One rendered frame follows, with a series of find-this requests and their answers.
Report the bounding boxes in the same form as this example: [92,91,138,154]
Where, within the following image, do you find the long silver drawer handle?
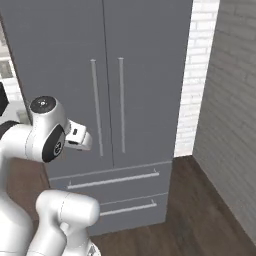
[66,168,161,191]

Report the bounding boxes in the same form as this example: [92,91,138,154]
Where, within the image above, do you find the long silver door handle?
[117,56,127,155]
[89,58,105,158]

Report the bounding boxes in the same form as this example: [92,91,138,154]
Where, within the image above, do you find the grey fridge door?
[101,0,195,169]
[0,0,115,183]

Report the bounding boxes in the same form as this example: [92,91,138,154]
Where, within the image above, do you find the short grey fridge drawer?
[85,192,170,237]

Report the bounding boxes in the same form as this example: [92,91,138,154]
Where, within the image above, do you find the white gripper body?
[64,130,94,152]

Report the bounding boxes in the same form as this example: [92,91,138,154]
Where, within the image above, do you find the black appliance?
[0,81,10,116]

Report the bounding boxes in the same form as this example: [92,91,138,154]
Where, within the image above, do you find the grey fridge left door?
[0,0,115,183]

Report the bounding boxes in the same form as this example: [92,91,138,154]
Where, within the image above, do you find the grey fridge right door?
[101,0,195,169]

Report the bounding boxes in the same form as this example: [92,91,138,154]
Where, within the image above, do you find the short silver drawer handle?
[99,199,158,218]

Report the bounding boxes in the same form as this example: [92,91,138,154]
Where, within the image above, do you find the tall grey fridge drawer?
[47,161,174,205]

